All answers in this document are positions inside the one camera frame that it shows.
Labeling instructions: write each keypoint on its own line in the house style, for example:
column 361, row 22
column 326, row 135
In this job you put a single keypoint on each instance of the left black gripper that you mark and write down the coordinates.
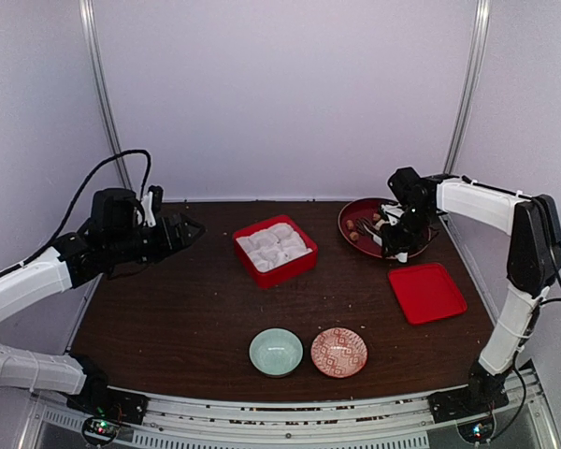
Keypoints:
column 179, row 239

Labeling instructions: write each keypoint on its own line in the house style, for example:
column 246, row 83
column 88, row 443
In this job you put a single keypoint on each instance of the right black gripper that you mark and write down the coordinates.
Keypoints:
column 395, row 245

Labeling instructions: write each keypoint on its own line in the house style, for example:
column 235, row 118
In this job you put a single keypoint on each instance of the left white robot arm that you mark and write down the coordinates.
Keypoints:
column 54, row 270

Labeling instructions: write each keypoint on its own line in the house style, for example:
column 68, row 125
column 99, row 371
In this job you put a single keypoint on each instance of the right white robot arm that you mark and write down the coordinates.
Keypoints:
column 532, row 229

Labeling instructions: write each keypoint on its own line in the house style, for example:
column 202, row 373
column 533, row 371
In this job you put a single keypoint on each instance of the red square chocolate box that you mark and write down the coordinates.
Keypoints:
column 283, row 273

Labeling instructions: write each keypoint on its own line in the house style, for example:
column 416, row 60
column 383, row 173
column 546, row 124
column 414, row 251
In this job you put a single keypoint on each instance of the dark red round tray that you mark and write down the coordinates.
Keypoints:
column 356, row 209

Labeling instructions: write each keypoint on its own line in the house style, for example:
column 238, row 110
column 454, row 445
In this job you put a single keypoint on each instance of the red square box lid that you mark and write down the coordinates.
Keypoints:
column 426, row 293

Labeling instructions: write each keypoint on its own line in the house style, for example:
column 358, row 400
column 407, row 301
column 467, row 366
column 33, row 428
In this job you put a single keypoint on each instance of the red patterned ceramic bowl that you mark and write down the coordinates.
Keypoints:
column 338, row 352

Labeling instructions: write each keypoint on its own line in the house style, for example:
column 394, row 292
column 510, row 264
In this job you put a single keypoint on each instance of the pale green ceramic bowl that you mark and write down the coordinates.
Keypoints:
column 276, row 352

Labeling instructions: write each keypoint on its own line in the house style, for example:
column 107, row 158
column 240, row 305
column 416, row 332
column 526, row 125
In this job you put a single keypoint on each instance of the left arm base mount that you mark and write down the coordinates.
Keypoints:
column 109, row 412

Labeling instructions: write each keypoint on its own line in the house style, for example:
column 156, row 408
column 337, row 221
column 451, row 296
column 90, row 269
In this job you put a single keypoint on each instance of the aluminium front rail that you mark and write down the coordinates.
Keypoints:
column 405, row 421

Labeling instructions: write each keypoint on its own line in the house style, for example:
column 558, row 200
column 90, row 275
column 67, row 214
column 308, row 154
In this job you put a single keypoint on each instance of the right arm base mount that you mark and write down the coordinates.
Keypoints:
column 467, row 411

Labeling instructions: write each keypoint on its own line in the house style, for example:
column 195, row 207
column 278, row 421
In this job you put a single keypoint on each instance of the left aluminium frame post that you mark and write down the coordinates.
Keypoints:
column 86, row 9

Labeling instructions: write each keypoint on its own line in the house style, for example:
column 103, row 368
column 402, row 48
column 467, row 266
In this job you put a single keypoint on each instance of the aluminium frame post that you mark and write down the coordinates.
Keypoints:
column 475, row 58
column 86, row 9

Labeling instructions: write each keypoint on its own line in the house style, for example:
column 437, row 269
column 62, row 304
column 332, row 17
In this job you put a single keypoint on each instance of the right aluminium frame post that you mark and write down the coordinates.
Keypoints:
column 475, row 58

